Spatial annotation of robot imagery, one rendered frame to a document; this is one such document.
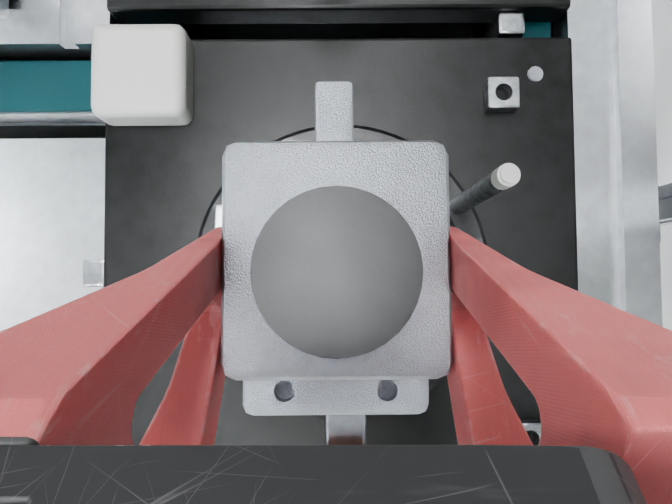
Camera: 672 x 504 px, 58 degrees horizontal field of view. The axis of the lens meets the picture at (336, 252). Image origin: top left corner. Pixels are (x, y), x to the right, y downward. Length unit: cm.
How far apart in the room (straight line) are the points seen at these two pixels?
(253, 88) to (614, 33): 20
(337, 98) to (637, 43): 24
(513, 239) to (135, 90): 20
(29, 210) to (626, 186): 34
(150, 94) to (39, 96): 9
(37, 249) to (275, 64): 18
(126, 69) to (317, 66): 9
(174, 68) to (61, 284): 15
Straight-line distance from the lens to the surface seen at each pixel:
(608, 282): 35
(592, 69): 36
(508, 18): 35
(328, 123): 16
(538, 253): 32
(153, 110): 31
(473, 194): 25
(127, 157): 33
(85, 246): 39
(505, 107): 32
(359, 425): 22
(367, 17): 35
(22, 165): 41
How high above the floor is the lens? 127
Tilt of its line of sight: 87 degrees down
